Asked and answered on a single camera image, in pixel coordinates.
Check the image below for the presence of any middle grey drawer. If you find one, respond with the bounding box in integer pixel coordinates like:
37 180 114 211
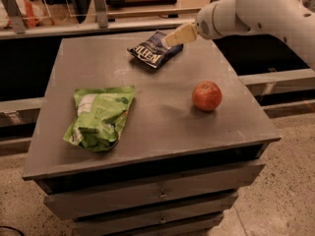
74 190 238 236

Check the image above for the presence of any green rice chip bag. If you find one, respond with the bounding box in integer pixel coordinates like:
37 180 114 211
63 86 135 152

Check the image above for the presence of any orange white bag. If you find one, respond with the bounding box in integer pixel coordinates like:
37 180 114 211
0 0 46 28

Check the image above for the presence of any top grey drawer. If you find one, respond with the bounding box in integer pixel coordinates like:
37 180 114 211
44 159 265 220

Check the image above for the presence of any red apple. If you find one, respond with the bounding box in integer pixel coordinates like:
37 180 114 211
192 81 222 111

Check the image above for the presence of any blue Kettle chip bag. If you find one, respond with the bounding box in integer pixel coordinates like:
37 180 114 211
127 30 183 69

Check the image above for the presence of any grey drawer cabinet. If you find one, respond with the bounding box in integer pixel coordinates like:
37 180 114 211
22 27 283 236

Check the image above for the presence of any dark wooden bar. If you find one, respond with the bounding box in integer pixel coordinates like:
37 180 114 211
106 0 177 8

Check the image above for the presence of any black cable on floor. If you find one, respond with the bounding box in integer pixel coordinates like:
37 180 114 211
0 225 26 236

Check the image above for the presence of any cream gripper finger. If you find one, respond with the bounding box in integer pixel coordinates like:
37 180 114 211
161 23 198 47

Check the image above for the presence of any grey drawer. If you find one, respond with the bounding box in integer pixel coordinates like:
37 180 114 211
110 212 223 236
74 190 238 236
44 159 265 220

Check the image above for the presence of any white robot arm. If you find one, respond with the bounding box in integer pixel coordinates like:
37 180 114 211
161 0 315 69

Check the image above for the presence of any bottom grey drawer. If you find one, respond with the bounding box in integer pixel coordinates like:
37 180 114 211
110 212 223 236

